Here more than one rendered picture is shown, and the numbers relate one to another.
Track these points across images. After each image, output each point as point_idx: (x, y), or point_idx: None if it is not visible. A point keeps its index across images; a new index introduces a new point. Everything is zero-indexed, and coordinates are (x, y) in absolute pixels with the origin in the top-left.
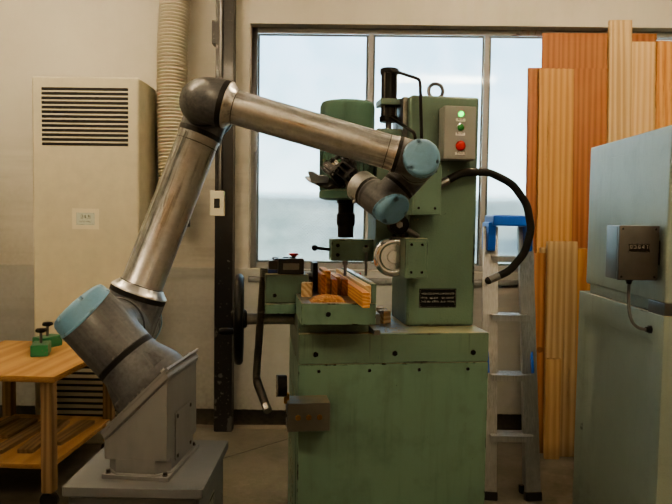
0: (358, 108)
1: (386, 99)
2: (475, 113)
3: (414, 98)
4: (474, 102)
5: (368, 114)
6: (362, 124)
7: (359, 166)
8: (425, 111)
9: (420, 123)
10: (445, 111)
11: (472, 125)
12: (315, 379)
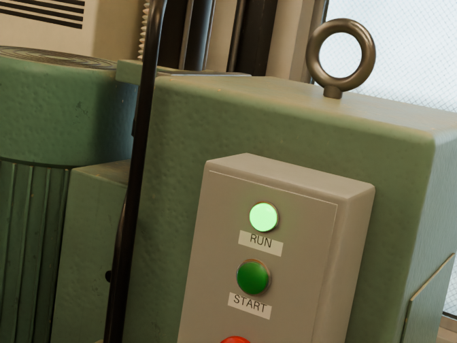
0: (9, 92)
1: (133, 67)
2: (337, 229)
3: (158, 92)
4: (405, 154)
5: (51, 115)
6: (20, 148)
7: (1, 280)
8: (191, 152)
9: (125, 207)
10: (202, 187)
11: (311, 283)
12: None
